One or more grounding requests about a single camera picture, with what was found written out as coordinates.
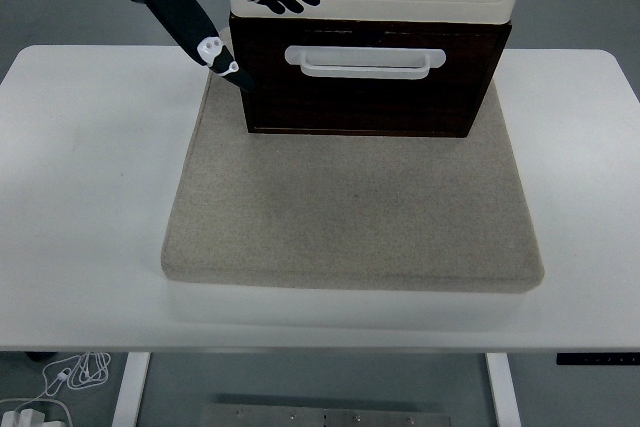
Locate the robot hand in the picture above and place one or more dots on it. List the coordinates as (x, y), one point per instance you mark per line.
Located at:
(175, 2)

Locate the dark brown wooden drawer housing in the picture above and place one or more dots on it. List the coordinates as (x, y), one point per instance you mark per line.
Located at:
(450, 26)

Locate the black object under table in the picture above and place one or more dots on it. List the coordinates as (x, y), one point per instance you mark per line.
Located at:
(37, 356)

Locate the beige fabric mat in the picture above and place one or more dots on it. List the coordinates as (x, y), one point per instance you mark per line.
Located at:
(350, 217)

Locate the white table leg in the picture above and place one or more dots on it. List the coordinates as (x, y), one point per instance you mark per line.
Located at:
(131, 387)
(502, 387)

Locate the grey metal plate with screws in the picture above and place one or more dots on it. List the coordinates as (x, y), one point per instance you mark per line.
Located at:
(325, 417)

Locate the white power adapter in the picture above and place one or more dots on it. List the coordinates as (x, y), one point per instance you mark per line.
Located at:
(27, 418)

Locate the black table control panel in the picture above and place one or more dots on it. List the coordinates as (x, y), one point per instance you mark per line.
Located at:
(595, 359)

